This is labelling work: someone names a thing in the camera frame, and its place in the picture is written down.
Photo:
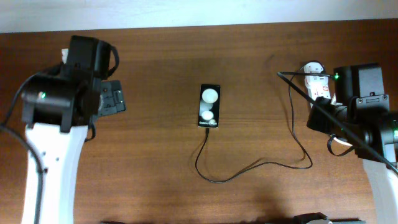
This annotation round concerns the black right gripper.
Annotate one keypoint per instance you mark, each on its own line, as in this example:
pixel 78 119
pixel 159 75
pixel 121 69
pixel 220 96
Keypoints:
pixel 313 119

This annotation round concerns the black flip smartphone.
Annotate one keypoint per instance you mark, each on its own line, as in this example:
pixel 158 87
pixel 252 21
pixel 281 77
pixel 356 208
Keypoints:
pixel 209 106

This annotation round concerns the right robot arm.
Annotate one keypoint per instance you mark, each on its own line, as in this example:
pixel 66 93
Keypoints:
pixel 362 105

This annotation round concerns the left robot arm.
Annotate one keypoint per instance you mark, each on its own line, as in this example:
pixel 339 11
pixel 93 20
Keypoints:
pixel 60 108

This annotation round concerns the white charger adapter plug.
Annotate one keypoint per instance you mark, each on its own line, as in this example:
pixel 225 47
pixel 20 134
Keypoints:
pixel 314 75

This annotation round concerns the white power strip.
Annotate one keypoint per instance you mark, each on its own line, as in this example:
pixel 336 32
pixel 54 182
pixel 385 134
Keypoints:
pixel 324 91

